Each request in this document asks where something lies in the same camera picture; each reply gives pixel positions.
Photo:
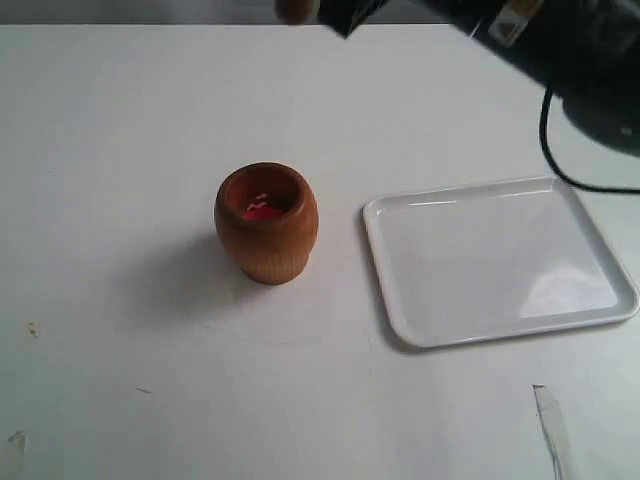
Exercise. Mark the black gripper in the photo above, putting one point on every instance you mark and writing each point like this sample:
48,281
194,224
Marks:
344,17

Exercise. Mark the wooden mortar cup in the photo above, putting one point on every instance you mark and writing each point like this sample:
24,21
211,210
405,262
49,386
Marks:
275,251

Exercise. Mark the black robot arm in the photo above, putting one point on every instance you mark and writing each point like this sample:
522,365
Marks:
587,52

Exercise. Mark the brown wooden pestle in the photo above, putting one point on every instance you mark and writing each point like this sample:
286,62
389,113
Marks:
294,12

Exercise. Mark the clear tape strip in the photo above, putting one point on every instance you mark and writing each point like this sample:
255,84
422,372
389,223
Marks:
554,432

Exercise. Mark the red object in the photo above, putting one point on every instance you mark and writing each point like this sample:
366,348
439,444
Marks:
262,208

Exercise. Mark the white rectangular tray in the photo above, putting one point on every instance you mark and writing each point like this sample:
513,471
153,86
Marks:
495,261

